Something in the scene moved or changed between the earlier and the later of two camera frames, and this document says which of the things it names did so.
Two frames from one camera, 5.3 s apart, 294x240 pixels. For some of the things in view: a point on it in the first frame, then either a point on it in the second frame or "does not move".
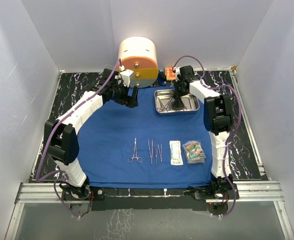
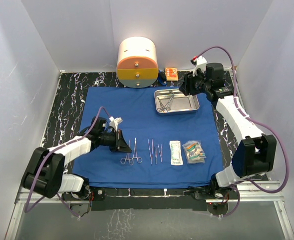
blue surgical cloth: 120,146 does not move
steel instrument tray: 163,99 does not move
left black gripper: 131,102 → 120,145
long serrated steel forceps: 150,153 does not move
